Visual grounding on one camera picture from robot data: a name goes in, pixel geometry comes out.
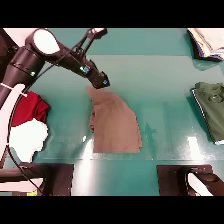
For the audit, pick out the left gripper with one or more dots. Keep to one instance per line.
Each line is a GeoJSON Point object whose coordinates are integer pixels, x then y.
{"type": "Point", "coordinates": [98, 79]}

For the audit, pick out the brown T-shirt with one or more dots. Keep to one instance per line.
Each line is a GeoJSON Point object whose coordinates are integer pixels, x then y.
{"type": "Point", "coordinates": [115, 126]}

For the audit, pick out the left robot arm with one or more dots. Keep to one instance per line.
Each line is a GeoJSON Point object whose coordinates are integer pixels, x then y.
{"type": "Point", "coordinates": [23, 63]}

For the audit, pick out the red garment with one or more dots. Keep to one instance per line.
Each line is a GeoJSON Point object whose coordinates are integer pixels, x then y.
{"type": "Point", "coordinates": [30, 108]}

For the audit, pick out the white garment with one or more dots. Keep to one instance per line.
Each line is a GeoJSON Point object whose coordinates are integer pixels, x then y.
{"type": "Point", "coordinates": [26, 140]}

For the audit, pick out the pale folded garment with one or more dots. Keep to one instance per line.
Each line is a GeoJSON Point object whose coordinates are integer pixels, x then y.
{"type": "Point", "coordinates": [210, 40]}

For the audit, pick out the dark green T-shirt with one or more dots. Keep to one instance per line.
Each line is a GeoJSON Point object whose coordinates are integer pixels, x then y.
{"type": "Point", "coordinates": [215, 110]}

